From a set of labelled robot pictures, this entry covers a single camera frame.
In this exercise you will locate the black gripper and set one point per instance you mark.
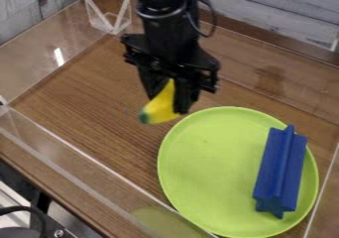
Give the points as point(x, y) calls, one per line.
point(166, 53)

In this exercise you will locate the yellow toy banana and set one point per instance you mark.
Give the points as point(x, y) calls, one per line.
point(158, 110)

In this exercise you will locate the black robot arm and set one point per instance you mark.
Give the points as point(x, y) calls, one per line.
point(163, 7)

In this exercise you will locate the green plate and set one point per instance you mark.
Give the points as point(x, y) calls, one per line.
point(207, 166)

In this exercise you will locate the blue star-shaped block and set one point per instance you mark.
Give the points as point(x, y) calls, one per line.
point(279, 174)

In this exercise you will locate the clear acrylic enclosure wall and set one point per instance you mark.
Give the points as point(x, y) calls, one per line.
point(70, 97)

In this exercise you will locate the black metal bracket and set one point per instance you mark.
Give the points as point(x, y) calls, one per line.
point(42, 221)

